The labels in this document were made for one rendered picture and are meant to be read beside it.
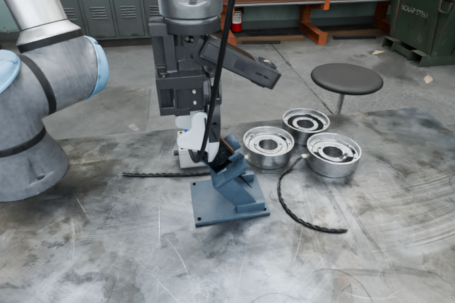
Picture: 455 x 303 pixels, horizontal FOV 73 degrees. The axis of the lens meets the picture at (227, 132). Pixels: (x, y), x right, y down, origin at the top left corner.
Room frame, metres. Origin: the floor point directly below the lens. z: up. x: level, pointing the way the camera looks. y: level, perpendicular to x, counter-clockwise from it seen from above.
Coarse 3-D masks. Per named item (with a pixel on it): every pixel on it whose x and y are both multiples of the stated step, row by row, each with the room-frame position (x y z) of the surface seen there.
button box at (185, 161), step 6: (180, 132) 0.54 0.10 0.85; (174, 150) 0.51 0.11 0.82; (180, 150) 0.48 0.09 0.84; (186, 150) 0.48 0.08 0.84; (192, 150) 0.48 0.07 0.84; (180, 156) 0.48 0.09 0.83; (186, 156) 0.48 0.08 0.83; (180, 162) 0.48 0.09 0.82; (186, 162) 0.48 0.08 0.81; (192, 162) 0.48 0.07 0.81; (198, 162) 0.48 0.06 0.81
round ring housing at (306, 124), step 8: (288, 112) 0.64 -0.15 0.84; (296, 112) 0.65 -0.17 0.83; (304, 112) 0.65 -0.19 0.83; (312, 112) 0.64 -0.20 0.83; (320, 112) 0.63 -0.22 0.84; (296, 120) 0.61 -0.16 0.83; (304, 120) 0.62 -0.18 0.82; (312, 120) 0.61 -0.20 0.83; (328, 120) 0.59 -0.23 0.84; (288, 128) 0.57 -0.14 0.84; (304, 128) 0.62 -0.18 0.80; (312, 128) 0.58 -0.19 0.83; (328, 128) 0.58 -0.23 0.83; (296, 136) 0.56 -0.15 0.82; (304, 136) 0.55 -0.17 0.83; (304, 144) 0.56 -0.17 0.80
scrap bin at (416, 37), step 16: (400, 0) 3.56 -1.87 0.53; (416, 0) 3.30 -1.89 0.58; (432, 0) 3.09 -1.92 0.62; (448, 0) 2.90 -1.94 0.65; (400, 16) 3.52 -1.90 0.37; (416, 16) 3.27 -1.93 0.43; (432, 16) 3.06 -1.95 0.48; (448, 16) 2.86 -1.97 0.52; (400, 32) 3.47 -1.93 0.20; (416, 32) 3.24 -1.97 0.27; (432, 32) 3.00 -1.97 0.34; (448, 32) 2.93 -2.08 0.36; (400, 48) 3.35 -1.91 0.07; (416, 48) 3.19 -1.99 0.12; (432, 48) 2.99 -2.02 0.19; (448, 48) 3.00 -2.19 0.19; (416, 64) 3.04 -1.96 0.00; (432, 64) 3.00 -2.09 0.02; (448, 64) 3.03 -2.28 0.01
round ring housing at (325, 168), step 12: (312, 144) 0.52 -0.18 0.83; (324, 144) 0.52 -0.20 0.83; (348, 144) 0.52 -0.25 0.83; (312, 156) 0.47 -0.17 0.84; (324, 156) 0.48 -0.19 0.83; (336, 156) 0.51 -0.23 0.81; (360, 156) 0.47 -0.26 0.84; (312, 168) 0.47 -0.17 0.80; (324, 168) 0.45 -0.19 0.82; (336, 168) 0.44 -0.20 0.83; (348, 168) 0.45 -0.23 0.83
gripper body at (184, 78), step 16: (160, 32) 0.36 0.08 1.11; (176, 32) 0.35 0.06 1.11; (192, 32) 0.35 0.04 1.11; (208, 32) 0.36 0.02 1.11; (160, 48) 0.38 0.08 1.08; (176, 48) 0.37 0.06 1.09; (192, 48) 0.37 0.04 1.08; (160, 64) 0.38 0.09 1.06; (176, 64) 0.36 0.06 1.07; (192, 64) 0.37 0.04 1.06; (208, 64) 0.37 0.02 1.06; (160, 80) 0.34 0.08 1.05; (176, 80) 0.35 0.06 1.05; (192, 80) 0.35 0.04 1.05; (208, 80) 0.36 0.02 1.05; (160, 96) 0.35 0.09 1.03; (176, 96) 0.35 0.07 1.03; (192, 96) 0.36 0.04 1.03; (208, 96) 0.35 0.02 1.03; (160, 112) 0.34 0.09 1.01; (176, 112) 0.35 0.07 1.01
